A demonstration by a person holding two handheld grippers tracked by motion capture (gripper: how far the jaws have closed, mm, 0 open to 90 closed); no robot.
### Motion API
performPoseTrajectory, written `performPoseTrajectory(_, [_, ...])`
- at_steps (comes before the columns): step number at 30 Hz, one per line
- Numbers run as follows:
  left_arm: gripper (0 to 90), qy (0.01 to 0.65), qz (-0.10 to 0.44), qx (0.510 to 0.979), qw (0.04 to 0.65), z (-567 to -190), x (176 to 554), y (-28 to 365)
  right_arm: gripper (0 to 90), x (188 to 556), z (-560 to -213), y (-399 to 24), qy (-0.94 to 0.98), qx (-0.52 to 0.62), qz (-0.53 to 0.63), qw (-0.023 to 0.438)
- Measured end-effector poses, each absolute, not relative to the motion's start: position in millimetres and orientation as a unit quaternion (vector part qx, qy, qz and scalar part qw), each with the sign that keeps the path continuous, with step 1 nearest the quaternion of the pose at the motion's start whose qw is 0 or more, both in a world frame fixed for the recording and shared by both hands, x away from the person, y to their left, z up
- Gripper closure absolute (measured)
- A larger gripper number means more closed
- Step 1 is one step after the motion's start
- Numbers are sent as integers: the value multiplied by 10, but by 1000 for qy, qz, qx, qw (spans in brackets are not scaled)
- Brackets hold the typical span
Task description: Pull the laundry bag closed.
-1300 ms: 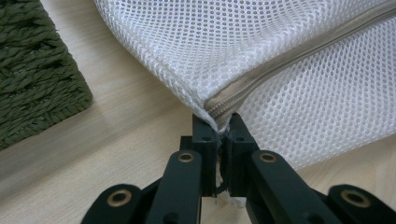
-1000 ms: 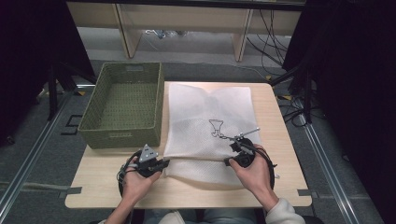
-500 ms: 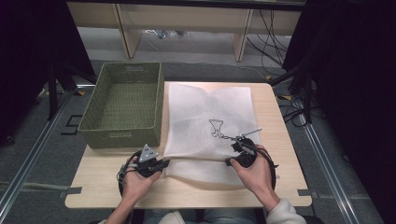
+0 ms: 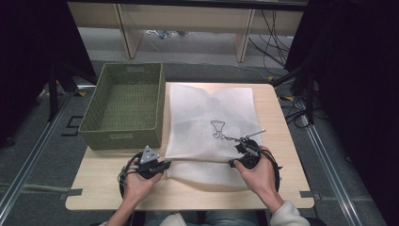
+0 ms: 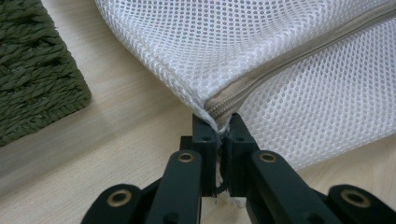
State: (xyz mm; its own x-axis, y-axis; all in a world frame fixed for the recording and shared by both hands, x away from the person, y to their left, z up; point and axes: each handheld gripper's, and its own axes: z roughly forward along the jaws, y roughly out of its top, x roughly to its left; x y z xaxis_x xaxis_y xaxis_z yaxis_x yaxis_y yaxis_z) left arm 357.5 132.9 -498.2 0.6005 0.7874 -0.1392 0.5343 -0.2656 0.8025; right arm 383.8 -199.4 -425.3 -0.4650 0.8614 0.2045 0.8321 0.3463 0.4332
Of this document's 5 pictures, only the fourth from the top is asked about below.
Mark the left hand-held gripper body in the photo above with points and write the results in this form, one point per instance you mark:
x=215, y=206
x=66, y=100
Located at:
x=149, y=166

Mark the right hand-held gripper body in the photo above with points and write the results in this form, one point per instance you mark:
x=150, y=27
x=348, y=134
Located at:
x=250, y=157

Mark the green woven basket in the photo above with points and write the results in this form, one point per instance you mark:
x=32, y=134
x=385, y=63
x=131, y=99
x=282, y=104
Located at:
x=94, y=135

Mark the white mesh laundry bag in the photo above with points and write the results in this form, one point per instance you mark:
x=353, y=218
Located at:
x=200, y=106

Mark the person's left hand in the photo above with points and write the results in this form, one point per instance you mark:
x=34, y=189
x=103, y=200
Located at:
x=136, y=188

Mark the person's right hand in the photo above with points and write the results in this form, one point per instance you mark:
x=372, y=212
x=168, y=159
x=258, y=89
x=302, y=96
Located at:
x=263, y=182

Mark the black metal stand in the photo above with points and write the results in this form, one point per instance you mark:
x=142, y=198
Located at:
x=309, y=94
x=53, y=94

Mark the grey floor tape strip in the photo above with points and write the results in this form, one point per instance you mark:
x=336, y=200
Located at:
x=40, y=190

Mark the dark curtain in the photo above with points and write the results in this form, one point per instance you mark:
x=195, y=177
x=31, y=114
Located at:
x=28, y=47
x=360, y=94

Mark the light wooden shelf unit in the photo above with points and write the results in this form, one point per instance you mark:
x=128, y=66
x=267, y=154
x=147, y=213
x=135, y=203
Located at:
x=188, y=19

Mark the aluminium floor rail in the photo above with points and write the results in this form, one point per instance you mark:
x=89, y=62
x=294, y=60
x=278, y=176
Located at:
x=332, y=175
x=34, y=160

